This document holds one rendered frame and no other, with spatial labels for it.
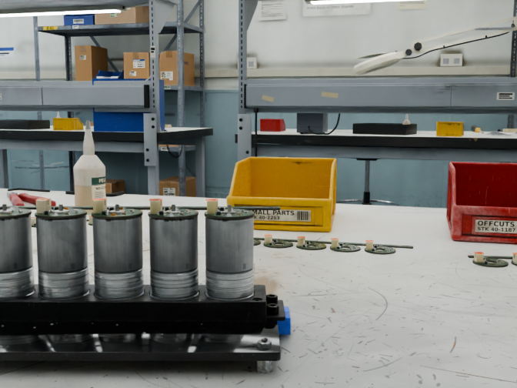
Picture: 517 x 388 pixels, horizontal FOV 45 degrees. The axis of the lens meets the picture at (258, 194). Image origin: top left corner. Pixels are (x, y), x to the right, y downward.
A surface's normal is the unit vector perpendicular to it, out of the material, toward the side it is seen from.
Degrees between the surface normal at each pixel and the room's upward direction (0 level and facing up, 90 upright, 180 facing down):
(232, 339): 0
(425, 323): 0
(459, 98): 90
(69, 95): 90
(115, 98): 90
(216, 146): 90
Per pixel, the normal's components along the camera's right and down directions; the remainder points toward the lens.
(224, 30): -0.27, 0.13
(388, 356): 0.00, -0.99
